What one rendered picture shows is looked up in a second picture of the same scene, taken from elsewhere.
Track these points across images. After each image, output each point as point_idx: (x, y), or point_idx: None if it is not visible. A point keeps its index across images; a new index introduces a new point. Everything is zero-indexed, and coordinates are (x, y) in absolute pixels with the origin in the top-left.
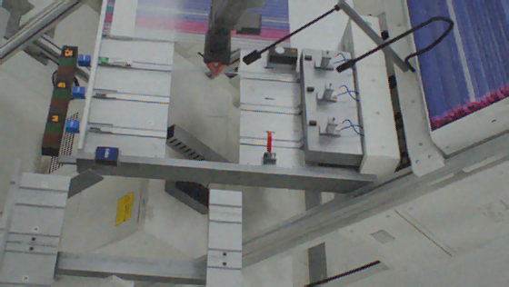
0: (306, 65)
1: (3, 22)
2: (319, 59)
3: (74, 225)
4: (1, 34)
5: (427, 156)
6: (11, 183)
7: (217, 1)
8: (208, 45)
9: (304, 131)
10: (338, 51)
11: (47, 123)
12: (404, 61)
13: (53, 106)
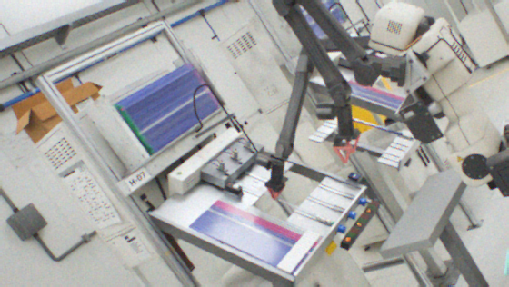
0: (231, 172)
1: (384, 243)
2: (221, 173)
3: (350, 284)
4: (387, 238)
5: (228, 110)
6: (404, 153)
7: (294, 126)
8: (283, 178)
9: (254, 160)
10: (195, 189)
11: (374, 209)
12: (202, 127)
13: (367, 215)
